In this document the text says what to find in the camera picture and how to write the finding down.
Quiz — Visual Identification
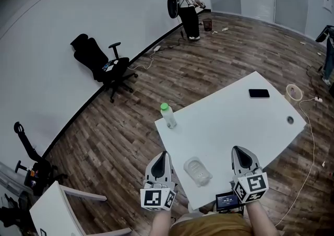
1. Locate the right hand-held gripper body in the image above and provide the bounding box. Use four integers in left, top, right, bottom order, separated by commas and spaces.
231, 145, 269, 204

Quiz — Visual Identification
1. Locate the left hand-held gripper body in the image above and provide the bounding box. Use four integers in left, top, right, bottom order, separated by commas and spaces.
140, 150, 178, 212

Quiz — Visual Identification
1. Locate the clear plastic soap dish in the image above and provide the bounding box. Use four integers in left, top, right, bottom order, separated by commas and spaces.
183, 156, 213, 188

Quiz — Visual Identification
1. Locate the person's left forearm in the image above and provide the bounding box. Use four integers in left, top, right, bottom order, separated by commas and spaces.
148, 209, 173, 236

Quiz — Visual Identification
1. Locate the person's right forearm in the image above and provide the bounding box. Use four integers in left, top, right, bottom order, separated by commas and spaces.
244, 200, 280, 236

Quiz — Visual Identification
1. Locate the small black screen device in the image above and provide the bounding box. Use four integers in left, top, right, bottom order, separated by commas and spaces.
215, 192, 241, 213

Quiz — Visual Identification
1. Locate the person's mustard clothing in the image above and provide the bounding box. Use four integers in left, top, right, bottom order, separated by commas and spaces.
169, 213, 254, 236

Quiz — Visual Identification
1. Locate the clear bottle with green cap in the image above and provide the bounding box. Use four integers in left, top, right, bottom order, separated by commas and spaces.
160, 102, 177, 129

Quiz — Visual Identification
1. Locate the black smartphone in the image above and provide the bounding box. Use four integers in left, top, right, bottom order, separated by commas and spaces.
248, 89, 270, 99

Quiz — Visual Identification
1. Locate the beige tape roll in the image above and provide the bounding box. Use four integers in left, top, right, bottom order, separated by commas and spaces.
284, 84, 304, 105

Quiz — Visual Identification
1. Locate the white table with grey legs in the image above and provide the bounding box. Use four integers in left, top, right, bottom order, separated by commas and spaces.
29, 180, 133, 236

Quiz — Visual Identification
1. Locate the black office chair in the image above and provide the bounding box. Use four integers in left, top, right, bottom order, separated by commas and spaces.
70, 33, 139, 104
14, 121, 69, 197

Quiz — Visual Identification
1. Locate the long white cable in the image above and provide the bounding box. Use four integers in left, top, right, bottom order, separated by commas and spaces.
273, 98, 318, 227

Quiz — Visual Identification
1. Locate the white power cable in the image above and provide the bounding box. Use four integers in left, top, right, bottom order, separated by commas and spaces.
127, 50, 157, 71

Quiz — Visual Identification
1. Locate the black floor cable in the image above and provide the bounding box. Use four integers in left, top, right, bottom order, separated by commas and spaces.
159, 22, 187, 51
306, 64, 325, 98

